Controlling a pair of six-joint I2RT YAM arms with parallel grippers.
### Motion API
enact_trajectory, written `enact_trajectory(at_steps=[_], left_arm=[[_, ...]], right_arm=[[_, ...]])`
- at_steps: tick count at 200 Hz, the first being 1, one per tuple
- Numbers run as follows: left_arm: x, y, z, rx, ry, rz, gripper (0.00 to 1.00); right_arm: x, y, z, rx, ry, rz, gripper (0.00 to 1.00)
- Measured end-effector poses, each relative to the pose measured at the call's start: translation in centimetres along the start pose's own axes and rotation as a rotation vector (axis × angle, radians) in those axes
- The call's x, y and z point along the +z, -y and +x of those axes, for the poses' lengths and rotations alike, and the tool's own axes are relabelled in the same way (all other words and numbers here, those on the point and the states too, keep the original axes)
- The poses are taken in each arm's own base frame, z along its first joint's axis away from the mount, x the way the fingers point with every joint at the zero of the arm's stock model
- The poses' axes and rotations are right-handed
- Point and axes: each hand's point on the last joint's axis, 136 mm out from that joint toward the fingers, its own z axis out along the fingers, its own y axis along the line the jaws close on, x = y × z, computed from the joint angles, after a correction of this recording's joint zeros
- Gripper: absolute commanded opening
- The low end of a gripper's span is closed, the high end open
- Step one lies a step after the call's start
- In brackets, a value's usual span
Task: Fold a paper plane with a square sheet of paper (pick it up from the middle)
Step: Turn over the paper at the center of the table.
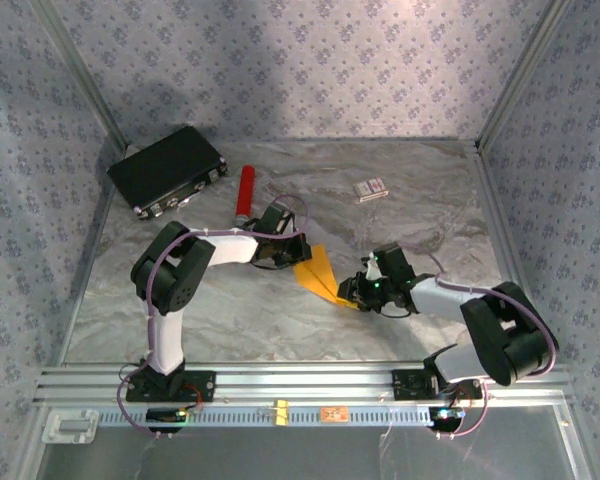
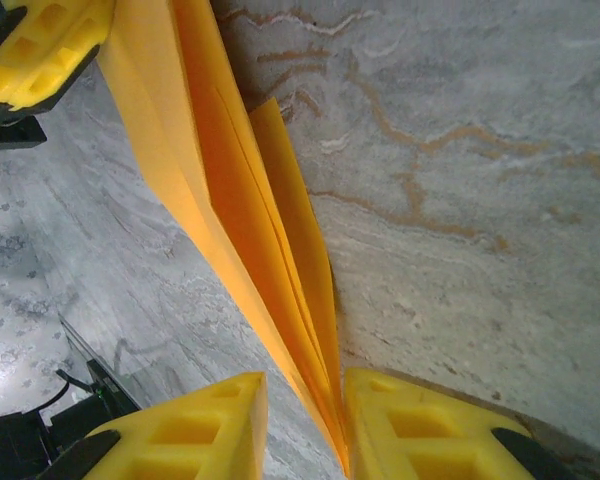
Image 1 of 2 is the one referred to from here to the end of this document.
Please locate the yellow paper sheet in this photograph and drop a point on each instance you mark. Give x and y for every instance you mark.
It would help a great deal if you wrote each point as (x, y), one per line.
(317, 277)

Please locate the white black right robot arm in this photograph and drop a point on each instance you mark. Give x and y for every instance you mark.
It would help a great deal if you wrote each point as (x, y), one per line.
(500, 335)

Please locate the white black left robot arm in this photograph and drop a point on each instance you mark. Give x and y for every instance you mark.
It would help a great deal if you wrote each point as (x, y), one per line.
(167, 345)

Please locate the marble pattern table mat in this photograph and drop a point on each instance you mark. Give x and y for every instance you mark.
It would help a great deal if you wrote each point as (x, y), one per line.
(280, 330)

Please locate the playing card box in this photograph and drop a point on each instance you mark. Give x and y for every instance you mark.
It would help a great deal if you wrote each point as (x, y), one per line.
(371, 189)

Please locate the orange label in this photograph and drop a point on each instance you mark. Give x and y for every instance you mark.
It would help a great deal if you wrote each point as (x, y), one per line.
(334, 414)

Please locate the yellow tape piece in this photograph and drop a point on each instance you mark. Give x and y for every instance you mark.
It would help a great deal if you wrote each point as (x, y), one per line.
(282, 414)

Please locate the small circuit board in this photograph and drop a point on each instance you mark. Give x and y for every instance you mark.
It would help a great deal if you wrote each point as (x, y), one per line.
(165, 415)
(447, 415)

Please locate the black briefcase with metal latches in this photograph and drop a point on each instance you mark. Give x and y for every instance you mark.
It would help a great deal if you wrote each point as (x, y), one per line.
(162, 167)

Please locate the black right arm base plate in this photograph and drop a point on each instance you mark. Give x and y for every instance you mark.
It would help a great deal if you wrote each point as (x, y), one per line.
(405, 385)

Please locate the aluminium mounting rail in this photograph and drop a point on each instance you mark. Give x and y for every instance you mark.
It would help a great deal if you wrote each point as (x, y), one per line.
(300, 382)

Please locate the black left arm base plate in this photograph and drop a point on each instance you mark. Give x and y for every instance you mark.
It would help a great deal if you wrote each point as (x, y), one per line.
(205, 387)

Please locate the aluminium frame post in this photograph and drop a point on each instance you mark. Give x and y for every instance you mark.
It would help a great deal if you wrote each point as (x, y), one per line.
(522, 75)
(80, 75)

